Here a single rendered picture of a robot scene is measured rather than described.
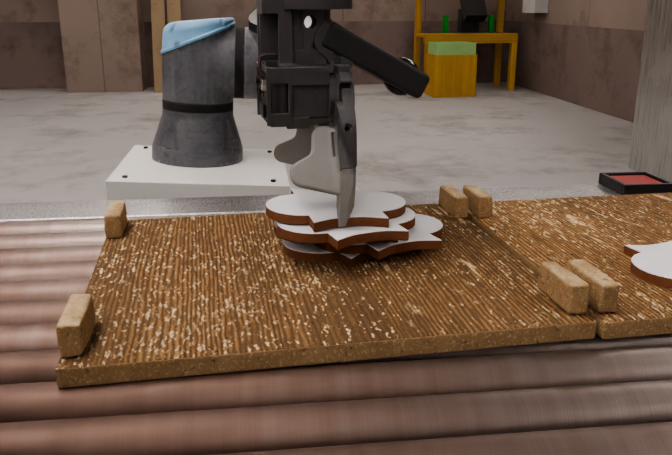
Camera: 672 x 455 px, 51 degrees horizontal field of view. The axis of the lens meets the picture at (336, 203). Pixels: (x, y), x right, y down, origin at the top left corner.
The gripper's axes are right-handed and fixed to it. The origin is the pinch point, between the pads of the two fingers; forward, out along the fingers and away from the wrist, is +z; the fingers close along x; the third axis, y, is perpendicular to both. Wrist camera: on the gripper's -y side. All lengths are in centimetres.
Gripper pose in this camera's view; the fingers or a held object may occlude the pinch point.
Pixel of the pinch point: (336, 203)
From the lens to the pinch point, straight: 70.6
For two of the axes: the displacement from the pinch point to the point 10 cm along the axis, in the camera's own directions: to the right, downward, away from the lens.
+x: 2.3, 2.7, -9.3
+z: 0.0, 9.6, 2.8
